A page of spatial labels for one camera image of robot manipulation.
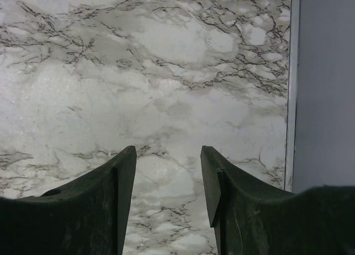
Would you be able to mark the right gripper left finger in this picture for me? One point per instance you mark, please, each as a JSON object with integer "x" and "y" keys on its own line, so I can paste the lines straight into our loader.
{"x": 88, "y": 215}

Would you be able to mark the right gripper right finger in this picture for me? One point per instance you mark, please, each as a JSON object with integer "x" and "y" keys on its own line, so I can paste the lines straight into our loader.
{"x": 250, "y": 216}

